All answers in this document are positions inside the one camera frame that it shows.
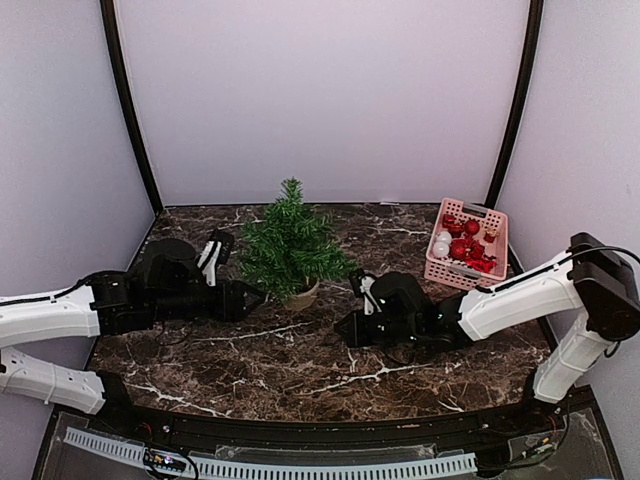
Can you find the left black frame pole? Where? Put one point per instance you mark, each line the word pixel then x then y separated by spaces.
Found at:
pixel 126 101

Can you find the white ball ornament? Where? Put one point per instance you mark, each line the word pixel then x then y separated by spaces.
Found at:
pixel 442 245

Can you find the black frame pole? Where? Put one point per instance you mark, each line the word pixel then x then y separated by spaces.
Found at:
pixel 521 89
pixel 126 101

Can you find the small green christmas tree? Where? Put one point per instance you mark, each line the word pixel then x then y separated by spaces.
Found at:
pixel 292 250

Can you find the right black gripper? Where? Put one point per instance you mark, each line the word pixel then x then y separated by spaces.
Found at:
pixel 356 338

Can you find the right black frame pole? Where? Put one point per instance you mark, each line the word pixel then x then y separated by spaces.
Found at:
pixel 521 89

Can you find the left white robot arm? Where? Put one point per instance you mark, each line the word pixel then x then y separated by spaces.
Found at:
pixel 86 309

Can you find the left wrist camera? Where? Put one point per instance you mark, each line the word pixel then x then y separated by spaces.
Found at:
pixel 215 253

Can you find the pink plastic basket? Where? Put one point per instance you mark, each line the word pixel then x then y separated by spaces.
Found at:
pixel 455 273

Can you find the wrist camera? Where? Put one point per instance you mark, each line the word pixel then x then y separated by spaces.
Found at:
pixel 361 283
pixel 215 253

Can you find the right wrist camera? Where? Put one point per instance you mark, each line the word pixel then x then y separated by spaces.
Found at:
pixel 361 283

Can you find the white perforated cable duct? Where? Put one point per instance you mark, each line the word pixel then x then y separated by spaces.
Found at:
pixel 169 464

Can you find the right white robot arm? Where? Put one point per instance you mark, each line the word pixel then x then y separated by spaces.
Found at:
pixel 594 280

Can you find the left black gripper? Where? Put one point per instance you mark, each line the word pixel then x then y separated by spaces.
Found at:
pixel 236 291

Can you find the red ball ornament cluster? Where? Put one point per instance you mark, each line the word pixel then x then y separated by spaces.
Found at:
pixel 472 251

